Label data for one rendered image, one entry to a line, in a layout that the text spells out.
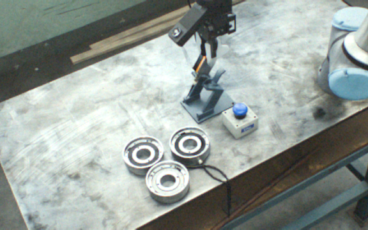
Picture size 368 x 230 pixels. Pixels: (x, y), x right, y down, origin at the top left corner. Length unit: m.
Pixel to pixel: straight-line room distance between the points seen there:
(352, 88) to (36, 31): 1.98
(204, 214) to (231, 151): 0.27
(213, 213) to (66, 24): 1.71
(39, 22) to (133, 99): 1.46
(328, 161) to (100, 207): 0.75
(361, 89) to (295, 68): 0.33
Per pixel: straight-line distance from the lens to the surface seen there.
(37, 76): 2.95
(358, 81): 1.31
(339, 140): 1.75
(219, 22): 1.28
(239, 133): 1.39
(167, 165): 1.32
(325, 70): 1.52
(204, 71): 1.38
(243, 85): 1.54
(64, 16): 2.95
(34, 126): 1.54
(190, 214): 1.56
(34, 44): 2.98
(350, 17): 1.43
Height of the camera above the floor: 1.87
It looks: 47 degrees down
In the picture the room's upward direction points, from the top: 6 degrees counter-clockwise
